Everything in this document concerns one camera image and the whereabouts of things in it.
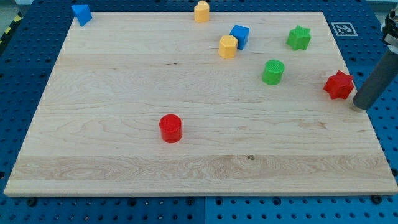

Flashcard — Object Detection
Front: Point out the yellow heart block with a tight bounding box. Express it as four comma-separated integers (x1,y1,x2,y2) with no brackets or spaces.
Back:
194,1,210,22

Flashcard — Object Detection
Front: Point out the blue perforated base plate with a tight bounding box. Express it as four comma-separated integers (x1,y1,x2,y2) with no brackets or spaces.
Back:
1,0,397,223

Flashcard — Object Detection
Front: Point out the blue cube block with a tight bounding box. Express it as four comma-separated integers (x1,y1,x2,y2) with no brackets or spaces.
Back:
229,25,250,50

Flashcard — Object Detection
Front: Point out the robot arm end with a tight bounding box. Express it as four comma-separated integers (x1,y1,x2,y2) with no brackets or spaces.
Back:
381,8,397,47

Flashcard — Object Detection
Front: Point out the yellow hexagon block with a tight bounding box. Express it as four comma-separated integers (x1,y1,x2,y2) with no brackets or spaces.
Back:
218,35,238,58

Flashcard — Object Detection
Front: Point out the white fiducial marker tag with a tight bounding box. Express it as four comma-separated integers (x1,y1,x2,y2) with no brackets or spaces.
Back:
331,22,358,37

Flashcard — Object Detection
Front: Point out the blue triangle block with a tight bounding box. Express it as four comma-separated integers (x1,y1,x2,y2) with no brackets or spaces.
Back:
71,4,92,26

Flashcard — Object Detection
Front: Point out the green star block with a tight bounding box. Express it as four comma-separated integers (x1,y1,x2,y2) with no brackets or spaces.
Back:
286,25,312,50

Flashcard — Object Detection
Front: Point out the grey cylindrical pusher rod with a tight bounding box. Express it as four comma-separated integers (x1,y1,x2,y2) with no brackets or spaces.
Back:
353,46,397,110

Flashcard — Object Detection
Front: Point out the wooden board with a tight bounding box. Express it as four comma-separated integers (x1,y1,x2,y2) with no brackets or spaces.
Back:
4,12,397,197

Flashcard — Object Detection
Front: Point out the red star block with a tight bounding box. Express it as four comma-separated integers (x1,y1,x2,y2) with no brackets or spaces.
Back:
323,70,354,100

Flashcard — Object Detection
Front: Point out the red cylinder block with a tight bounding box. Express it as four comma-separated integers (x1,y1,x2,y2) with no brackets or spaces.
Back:
159,114,182,143

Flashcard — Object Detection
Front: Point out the green cylinder block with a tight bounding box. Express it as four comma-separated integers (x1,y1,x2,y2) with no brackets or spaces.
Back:
262,59,285,85

